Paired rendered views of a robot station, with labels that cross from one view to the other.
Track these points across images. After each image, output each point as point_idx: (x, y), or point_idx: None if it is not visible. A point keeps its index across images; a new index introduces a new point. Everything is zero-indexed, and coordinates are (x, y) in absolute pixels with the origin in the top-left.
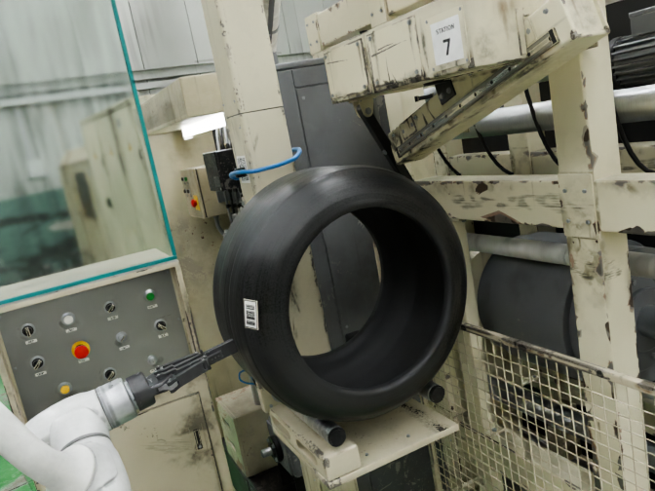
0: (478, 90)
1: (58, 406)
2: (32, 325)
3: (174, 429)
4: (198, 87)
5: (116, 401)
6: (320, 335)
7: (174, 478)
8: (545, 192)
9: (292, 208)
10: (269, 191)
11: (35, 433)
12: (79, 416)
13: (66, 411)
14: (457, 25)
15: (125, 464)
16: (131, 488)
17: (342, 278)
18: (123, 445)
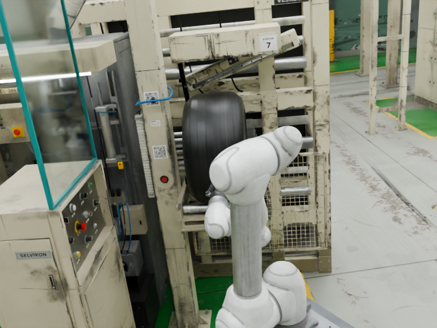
0: (253, 60)
1: (218, 210)
2: (63, 216)
3: (113, 262)
4: (100, 53)
5: (227, 203)
6: (179, 180)
7: (117, 292)
8: (253, 98)
9: (237, 110)
10: (207, 105)
11: (224, 221)
12: (229, 210)
13: (224, 210)
14: (275, 38)
15: (106, 290)
16: (108, 304)
17: (138, 158)
18: (104, 279)
